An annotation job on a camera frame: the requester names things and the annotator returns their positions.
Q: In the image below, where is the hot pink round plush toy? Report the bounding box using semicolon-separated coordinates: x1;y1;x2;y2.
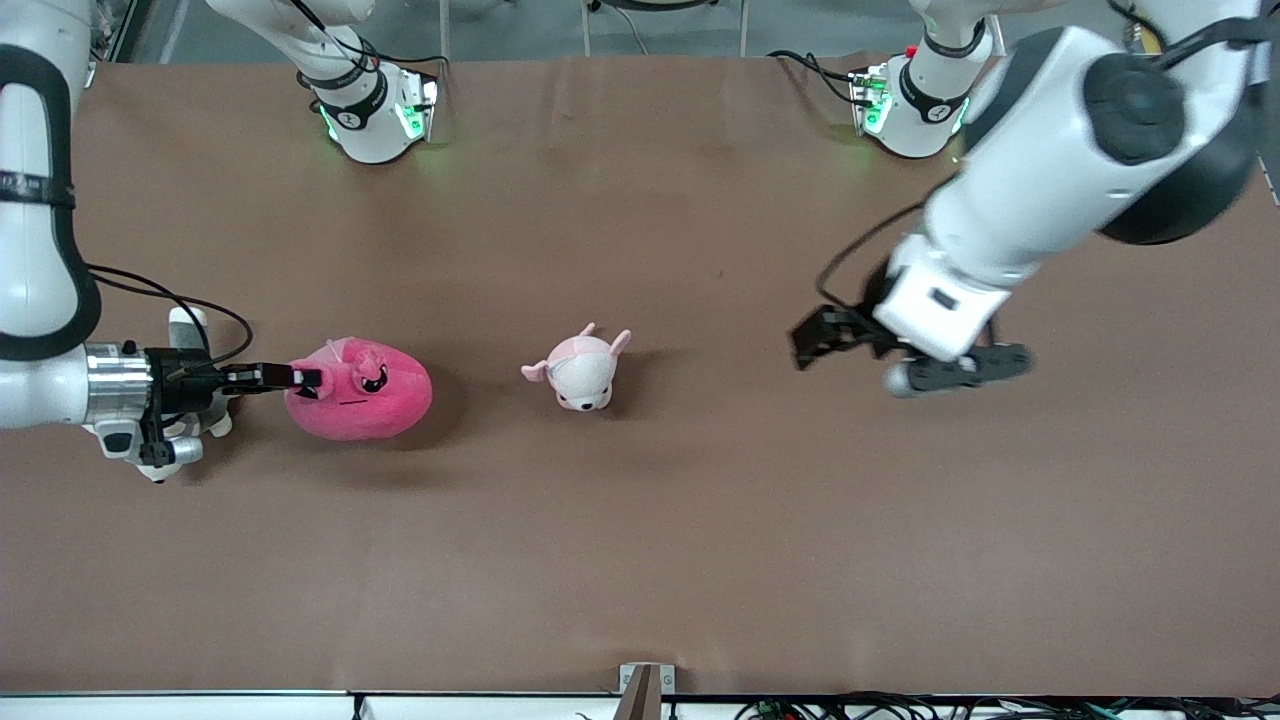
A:
282;337;435;443

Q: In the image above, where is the grey white husky plush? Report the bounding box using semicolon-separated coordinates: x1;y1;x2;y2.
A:
133;306;236;485

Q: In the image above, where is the brown table cover sheet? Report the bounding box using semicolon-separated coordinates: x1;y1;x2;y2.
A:
0;55;1280;697

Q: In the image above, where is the pale pink plush puppy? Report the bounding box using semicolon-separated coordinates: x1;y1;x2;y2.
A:
520;322;633;412

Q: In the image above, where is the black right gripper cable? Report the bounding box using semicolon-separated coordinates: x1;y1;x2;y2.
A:
84;262;254;373

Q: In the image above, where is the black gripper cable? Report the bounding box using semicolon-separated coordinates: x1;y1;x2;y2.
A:
84;262;254;373
814;175;953;313

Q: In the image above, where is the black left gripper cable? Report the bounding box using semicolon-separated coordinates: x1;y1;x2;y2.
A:
814;175;953;313

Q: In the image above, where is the black left arm base cable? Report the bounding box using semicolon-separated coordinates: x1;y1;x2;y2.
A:
767;48;867;109

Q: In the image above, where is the black arm base cable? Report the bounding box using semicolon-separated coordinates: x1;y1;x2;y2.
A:
300;0;448;103
767;48;867;109

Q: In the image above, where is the white table edge rail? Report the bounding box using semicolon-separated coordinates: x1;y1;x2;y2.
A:
0;689;621;720

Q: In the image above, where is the black right arm base cable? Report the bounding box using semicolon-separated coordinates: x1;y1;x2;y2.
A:
300;0;448;103

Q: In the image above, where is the aluminium frame post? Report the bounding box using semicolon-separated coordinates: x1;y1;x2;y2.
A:
90;0;151;67

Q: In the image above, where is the black cable bundle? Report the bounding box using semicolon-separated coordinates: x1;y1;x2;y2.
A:
735;692;1280;720

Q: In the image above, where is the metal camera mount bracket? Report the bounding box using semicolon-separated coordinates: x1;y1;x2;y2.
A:
618;662;677;720

